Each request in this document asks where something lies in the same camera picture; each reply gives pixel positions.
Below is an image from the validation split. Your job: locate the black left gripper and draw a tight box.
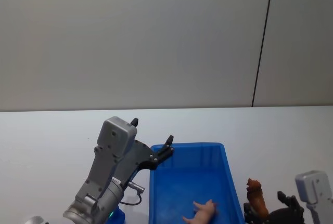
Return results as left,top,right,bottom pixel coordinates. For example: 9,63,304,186
113,117,175,187

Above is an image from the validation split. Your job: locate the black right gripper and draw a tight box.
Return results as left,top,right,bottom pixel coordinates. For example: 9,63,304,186
243,190,305,224

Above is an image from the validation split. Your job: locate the brown toy animal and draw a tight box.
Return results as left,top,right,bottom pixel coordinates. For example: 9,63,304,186
246,178,270,219

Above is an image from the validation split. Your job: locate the blue plastic bin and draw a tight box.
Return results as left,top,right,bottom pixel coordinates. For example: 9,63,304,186
148,142,247,224

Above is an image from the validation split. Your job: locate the pink toy pig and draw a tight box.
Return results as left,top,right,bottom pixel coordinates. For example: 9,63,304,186
182,199,219,224

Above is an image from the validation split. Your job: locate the thin dark cable silver plug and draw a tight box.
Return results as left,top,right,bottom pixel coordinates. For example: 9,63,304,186
119,181,145,206

